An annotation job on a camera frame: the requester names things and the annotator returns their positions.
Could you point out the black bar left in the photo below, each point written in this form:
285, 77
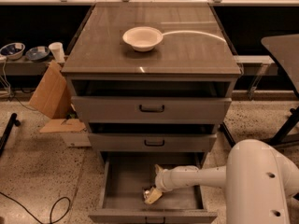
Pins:
10, 124

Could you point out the grey middle drawer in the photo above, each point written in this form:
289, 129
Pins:
152, 137

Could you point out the brown cardboard box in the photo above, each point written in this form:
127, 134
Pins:
52, 99

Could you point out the grey table right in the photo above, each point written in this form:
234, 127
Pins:
284, 49

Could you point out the grey drawer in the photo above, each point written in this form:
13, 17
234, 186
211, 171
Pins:
152, 137
119, 101
128, 175

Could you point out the white bowl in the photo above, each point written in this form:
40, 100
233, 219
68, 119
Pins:
143, 38

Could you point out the blue bowl far left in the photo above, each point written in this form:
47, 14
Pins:
13, 51

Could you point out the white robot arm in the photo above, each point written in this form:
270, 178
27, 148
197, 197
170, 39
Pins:
258, 180

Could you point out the black metal stand frame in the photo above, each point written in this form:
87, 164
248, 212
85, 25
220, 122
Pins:
276, 125

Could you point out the grey top drawer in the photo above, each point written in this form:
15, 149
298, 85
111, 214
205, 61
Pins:
119, 101

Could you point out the grey bottom drawer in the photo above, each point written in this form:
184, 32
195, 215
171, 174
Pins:
128, 175

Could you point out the grey drawer cabinet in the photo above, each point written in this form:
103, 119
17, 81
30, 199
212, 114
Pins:
193, 48

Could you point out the blue bowl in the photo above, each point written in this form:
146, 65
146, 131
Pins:
38, 54
13, 51

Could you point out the white paper cup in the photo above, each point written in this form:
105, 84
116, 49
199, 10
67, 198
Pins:
57, 50

